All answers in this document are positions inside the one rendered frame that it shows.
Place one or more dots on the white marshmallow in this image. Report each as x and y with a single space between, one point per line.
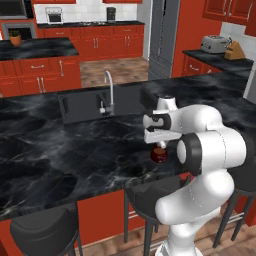
162 144

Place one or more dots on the white toaster oven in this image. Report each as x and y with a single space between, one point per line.
53 15

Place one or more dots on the long run of red base cupboards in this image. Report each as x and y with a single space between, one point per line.
110 41

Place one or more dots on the silver tap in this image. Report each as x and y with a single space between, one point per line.
111 90

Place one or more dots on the dark red cup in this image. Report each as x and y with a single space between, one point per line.
158 156

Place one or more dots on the grey fridge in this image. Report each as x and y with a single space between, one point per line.
163 36

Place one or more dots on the red island cupboards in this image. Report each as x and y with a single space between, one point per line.
40 76

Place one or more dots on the black sink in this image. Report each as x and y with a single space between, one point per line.
83 105

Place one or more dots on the potted plant in orange pot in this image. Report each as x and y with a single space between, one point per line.
15 39

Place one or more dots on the black bar stool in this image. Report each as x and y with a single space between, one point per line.
43 230
245 186
145 196

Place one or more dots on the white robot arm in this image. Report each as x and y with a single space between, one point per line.
206 146

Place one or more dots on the red counter front panel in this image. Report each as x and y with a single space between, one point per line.
100 216

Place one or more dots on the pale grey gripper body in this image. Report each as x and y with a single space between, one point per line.
160 136

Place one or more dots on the black hob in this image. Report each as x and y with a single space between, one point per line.
95 23

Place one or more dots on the red base cupboards under toaster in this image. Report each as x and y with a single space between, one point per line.
196 68

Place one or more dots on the grey microwave oven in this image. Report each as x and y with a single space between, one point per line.
11 8

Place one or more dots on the wooden knife block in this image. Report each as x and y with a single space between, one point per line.
234 51

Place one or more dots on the silver toaster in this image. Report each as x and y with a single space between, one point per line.
213 44

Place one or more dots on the black coffee machine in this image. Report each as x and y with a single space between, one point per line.
111 14

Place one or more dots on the red wall cupboard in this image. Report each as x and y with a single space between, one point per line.
53 1
121 1

